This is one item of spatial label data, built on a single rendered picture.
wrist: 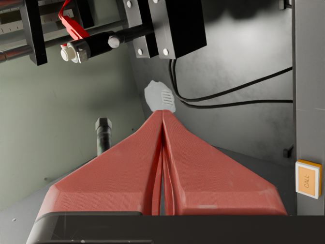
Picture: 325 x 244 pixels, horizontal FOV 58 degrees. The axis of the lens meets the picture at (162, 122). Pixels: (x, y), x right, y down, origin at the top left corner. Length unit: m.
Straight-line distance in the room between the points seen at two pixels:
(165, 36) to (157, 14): 0.03
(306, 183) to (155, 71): 0.46
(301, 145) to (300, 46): 0.14
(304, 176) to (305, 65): 0.15
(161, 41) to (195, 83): 0.22
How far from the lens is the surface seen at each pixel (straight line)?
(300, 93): 0.41
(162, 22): 0.47
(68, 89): 0.73
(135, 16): 0.51
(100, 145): 0.37
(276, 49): 0.54
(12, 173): 0.73
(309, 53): 0.39
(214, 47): 0.61
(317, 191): 0.46
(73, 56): 0.41
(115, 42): 0.41
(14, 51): 0.59
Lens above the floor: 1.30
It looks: 35 degrees down
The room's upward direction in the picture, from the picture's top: 121 degrees counter-clockwise
